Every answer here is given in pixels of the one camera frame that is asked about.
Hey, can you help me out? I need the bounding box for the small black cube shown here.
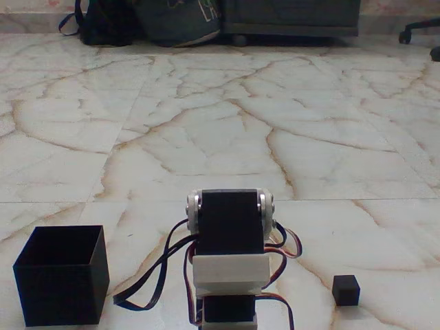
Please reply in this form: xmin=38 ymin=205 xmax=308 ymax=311
xmin=331 ymin=274 xmax=362 ymax=307

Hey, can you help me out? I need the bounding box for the black box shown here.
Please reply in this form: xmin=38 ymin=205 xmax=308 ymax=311
xmin=12 ymin=225 xmax=111 ymax=327

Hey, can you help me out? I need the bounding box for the dark grey lettered cushion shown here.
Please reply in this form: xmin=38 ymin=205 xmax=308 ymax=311
xmin=132 ymin=0 xmax=223 ymax=48

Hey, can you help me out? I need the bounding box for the dark cabinet on wheels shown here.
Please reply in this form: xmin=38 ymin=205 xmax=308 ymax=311
xmin=219 ymin=0 xmax=360 ymax=47

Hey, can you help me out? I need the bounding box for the black office chair base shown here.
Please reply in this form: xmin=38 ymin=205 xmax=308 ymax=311
xmin=398 ymin=19 xmax=440 ymax=63

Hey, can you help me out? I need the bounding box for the red brown servo cable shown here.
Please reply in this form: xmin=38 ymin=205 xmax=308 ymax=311
xmin=183 ymin=244 xmax=204 ymax=326
xmin=258 ymin=222 xmax=304 ymax=330

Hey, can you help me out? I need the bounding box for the black flat servo cable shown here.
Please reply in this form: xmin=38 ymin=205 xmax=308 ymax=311
xmin=112 ymin=219 xmax=199 ymax=310

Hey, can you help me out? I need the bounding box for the black backpack with straps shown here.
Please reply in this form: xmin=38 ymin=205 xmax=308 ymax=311
xmin=58 ymin=0 xmax=145 ymax=47

